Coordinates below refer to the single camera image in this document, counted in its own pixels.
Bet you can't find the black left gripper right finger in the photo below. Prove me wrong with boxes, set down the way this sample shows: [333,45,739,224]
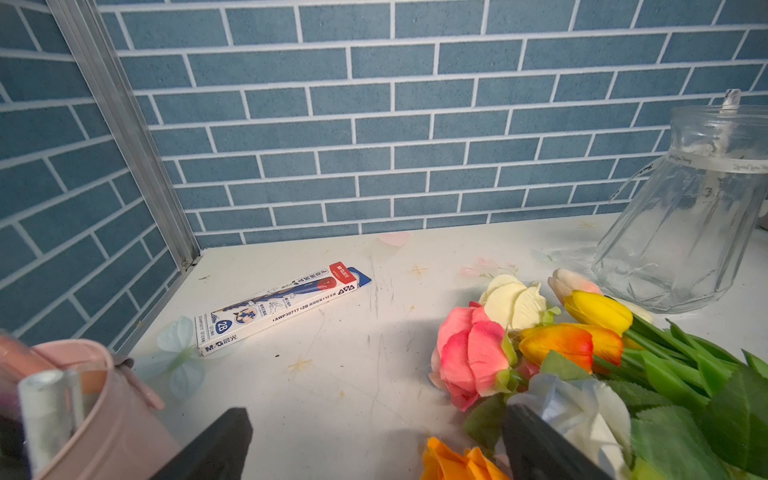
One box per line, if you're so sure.
[502,404,609,480]

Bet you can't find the pink rose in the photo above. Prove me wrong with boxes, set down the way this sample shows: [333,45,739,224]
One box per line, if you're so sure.
[429,302,518,411]

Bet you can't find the yellow tulip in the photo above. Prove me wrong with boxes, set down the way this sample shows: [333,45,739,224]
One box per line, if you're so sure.
[564,290,742,390]

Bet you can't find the clear glass vase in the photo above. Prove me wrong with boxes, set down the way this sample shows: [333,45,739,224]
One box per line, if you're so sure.
[592,89,767,314]

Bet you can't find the pink pen holder cup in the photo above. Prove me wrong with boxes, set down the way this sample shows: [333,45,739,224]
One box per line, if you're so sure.
[1,333,180,479]

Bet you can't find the pale pink tulip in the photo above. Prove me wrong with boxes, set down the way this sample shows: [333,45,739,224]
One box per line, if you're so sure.
[547,268,655,325]

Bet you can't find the white rose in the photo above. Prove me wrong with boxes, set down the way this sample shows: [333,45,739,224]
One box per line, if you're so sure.
[507,373,632,479]

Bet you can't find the cream rose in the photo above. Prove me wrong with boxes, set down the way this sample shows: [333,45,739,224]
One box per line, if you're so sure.
[479,274,561,331]

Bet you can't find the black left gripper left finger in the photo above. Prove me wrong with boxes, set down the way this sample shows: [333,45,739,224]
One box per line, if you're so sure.
[151,407,253,480]

